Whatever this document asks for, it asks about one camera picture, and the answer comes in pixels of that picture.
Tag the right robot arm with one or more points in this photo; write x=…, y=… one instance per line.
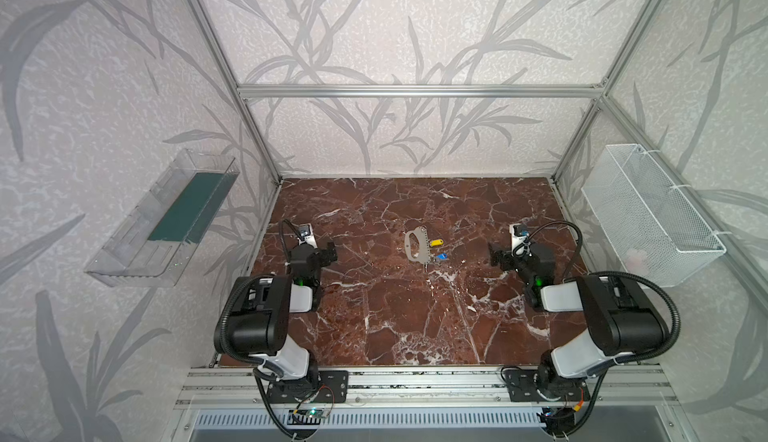
x=628, y=318

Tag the pink object in basket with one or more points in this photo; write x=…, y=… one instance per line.
x=635, y=260

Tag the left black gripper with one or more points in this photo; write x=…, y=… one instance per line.
x=321, y=255

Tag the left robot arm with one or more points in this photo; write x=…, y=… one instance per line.
x=254, y=325

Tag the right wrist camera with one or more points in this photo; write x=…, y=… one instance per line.
x=519, y=234

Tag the clear plastic wall bin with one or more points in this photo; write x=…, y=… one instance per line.
x=128, y=258

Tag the green felt pad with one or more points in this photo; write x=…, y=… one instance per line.
x=190, y=215

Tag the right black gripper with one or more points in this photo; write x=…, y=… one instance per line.
x=505, y=256

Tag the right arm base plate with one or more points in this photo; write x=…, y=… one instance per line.
x=533, y=385

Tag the small circuit board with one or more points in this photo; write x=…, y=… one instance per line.
x=311, y=416

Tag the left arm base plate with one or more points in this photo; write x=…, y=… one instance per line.
x=326, y=386

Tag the white wire mesh basket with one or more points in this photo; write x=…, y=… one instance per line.
x=640, y=207

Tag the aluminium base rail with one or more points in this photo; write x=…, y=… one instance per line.
x=417, y=386

